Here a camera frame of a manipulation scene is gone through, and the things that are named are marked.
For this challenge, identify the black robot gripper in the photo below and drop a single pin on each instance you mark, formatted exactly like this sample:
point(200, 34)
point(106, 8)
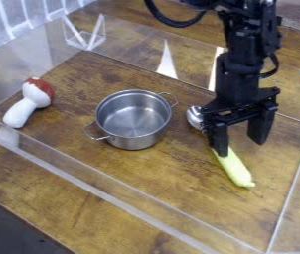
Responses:
point(241, 101)

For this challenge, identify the small stainless steel pot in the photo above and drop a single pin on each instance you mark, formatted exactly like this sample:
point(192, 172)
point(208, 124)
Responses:
point(131, 118)

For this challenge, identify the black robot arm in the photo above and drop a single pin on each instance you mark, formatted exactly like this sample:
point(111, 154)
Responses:
point(250, 31)

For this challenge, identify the black bar in background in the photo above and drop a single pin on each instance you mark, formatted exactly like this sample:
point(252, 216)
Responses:
point(279, 20)

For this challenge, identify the plush red white mushroom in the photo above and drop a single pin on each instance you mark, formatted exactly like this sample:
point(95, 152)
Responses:
point(38, 96)

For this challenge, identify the clear acrylic enclosure wall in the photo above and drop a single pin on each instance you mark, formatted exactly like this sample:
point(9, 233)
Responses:
point(163, 200)

